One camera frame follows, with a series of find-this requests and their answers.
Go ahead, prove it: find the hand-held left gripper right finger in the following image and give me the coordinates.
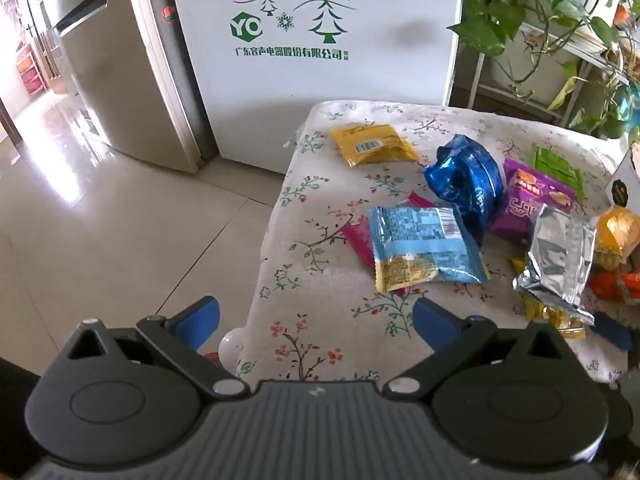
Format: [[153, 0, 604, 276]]
[[382, 297, 573, 401]]

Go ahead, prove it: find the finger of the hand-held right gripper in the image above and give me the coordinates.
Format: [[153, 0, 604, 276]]
[[594, 311, 635, 352]]

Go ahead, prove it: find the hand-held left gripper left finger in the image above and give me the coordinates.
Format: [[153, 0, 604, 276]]
[[65, 296, 251, 402]]

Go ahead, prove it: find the orange snack packet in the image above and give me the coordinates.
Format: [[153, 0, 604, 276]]
[[587, 267, 640, 306]]

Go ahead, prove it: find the small yellow snack packet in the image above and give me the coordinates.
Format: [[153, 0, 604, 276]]
[[510, 257, 587, 341]]

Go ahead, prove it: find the light blue snack packet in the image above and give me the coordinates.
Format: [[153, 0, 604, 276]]
[[368, 205, 491, 295]]

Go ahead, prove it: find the silver foil snack packet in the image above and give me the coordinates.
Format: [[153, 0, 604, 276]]
[[512, 206, 598, 327]]

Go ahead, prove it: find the pink snack packet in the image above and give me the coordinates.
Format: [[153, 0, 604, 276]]
[[341, 191, 437, 297]]

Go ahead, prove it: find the blue foil snack bag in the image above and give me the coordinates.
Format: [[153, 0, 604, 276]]
[[423, 133, 507, 246]]

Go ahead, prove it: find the white cardboard box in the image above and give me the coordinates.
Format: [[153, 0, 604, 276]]
[[604, 144, 640, 208]]

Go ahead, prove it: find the purple snack packet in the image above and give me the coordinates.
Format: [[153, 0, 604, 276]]
[[487, 157, 583, 243]]

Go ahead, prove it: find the green snack packet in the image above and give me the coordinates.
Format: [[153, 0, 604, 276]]
[[531, 143, 586, 201]]

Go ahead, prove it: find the white round knob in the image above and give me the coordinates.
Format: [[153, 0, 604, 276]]
[[218, 329, 246, 376]]

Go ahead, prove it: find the floral tablecloth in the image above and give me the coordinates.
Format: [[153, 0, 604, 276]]
[[235, 101, 640, 386]]

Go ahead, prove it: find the teal pot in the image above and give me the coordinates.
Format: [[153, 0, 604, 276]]
[[616, 84, 637, 122]]

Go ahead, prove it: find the silver refrigerator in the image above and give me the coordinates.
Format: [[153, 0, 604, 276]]
[[10, 0, 203, 175]]

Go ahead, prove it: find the white freezer with green print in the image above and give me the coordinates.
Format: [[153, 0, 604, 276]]
[[162, 0, 466, 176]]

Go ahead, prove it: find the white planter pot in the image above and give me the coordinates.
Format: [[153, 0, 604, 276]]
[[489, 44, 568, 92]]

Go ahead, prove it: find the white metal plant stand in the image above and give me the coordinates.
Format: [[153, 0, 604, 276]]
[[467, 0, 640, 128]]

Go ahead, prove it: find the green pothos plant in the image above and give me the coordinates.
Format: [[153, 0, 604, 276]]
[[447, 0, 640, 141]]

